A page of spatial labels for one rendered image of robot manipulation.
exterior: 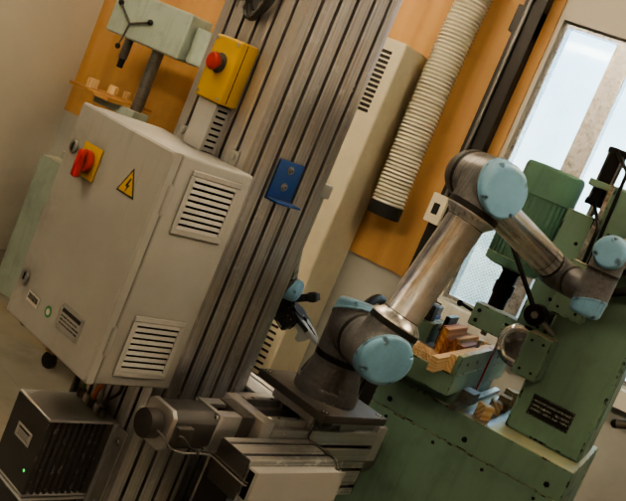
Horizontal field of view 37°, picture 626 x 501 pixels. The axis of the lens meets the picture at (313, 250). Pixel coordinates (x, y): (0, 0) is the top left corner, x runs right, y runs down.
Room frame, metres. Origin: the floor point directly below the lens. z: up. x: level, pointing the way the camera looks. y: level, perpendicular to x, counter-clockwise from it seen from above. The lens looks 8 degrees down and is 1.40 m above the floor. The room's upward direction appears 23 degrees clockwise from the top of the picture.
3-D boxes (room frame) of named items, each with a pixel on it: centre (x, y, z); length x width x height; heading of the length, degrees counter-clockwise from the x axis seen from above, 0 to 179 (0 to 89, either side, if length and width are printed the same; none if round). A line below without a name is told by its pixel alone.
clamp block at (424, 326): (2.80, -0.37, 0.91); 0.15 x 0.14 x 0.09; 156
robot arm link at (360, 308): (2.07, -0.15, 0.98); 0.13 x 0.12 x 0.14; 24
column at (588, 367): (2.61, -0.82, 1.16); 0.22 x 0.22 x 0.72; 66
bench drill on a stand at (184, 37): (4.55, 1.04, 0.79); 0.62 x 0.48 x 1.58; 65
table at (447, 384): (2.76, -0.45, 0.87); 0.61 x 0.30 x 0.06; 156
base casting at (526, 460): (2.68, -0.67, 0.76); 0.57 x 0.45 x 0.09; 66
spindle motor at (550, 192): (2.73, -0.55, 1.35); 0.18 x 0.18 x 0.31
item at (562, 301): (2.50, -0.69, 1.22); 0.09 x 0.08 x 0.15; 66
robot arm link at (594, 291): (2.16, -0.62, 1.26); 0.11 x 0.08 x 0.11; 24
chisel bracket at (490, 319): (2.72, -0.57, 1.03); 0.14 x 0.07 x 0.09; 66
